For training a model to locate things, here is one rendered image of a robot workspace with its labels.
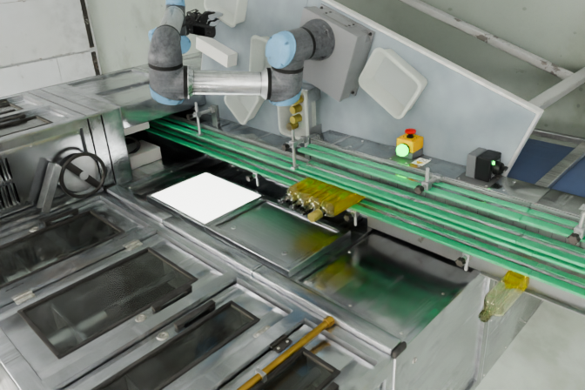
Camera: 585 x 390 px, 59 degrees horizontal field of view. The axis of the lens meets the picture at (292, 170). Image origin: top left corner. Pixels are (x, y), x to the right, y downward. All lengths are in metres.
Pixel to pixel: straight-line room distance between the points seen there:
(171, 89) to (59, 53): 3.61
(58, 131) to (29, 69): 2.90
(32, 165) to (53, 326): 0.84
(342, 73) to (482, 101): 0.51
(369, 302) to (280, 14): 1.23
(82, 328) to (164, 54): 0.91
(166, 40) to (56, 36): 3.59
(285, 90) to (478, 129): 0.67
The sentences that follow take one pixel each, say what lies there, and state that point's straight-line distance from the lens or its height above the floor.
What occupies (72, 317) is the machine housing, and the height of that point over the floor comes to 1.90.
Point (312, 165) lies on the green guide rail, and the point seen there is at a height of 0.92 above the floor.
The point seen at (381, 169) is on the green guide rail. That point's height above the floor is 0.91.
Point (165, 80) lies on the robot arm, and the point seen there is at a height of 1.39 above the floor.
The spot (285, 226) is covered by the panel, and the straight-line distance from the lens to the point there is 2.03.
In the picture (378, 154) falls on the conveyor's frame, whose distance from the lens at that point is 1.94.
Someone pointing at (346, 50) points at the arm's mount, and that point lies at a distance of 1.91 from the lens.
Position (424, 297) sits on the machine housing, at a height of 1.10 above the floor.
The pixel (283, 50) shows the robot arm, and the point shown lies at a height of 1.08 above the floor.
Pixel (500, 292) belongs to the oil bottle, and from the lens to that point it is 1.68.
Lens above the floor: 2.31
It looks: 40 degrees down
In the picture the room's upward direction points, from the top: 116 degrees counter-clockwise
